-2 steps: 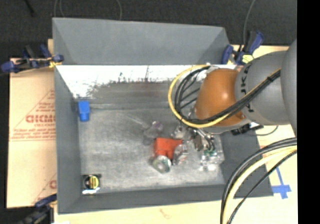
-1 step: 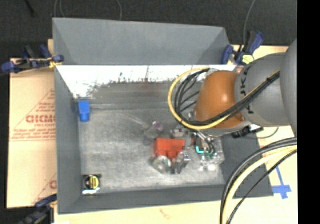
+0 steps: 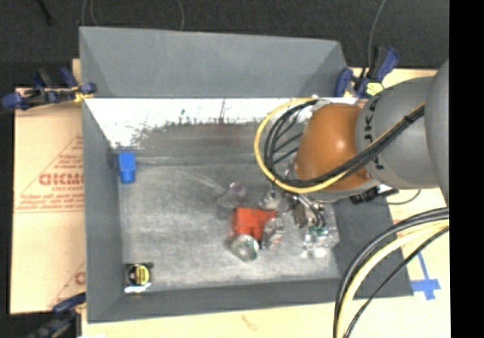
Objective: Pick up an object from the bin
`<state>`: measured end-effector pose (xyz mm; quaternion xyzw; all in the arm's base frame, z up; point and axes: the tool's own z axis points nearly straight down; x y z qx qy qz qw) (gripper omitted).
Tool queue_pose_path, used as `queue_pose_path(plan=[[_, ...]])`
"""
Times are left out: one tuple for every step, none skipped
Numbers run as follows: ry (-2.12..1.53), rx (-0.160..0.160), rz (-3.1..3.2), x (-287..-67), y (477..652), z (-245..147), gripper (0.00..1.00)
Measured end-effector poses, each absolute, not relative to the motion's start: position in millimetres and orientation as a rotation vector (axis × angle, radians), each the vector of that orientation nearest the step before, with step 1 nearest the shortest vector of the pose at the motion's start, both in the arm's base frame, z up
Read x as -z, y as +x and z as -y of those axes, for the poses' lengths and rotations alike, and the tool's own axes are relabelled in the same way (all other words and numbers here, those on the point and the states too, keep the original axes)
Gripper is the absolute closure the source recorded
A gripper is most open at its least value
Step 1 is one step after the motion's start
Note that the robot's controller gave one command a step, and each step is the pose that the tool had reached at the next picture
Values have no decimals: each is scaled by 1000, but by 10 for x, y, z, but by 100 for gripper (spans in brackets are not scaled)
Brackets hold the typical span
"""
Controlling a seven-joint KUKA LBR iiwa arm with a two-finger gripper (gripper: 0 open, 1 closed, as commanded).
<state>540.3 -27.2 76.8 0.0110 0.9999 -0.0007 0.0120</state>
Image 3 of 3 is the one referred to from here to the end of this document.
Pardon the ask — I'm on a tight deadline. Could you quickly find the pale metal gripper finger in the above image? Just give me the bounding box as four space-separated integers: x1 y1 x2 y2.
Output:
261 217 287 250
259 189 285 212

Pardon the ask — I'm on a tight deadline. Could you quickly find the orange-red block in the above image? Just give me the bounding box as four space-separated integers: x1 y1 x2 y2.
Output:
231 206 277 240

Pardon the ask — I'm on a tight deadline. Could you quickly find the clear glass jar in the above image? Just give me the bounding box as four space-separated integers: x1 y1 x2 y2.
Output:
231 234 261 262

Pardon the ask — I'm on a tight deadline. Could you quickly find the clear glass piece purple tint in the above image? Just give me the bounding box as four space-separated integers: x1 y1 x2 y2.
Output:
216 181 247 219

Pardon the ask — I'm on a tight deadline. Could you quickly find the grey metal bin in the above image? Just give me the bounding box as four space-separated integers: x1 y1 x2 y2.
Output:
78 26 414 322

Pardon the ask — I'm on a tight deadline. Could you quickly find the black and yellow tape measure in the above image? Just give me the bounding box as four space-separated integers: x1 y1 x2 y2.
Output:
123 262 154 294

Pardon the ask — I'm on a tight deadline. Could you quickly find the blue plastic block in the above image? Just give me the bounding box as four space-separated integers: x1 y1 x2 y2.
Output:
117 151 137 184

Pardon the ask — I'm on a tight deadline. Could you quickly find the brown cardboard board red print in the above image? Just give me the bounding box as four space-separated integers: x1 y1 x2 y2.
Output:
9 86 88 315

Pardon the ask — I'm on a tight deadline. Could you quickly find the black cylinder on white bracket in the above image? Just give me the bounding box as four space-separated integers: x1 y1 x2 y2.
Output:
349 184 400 206

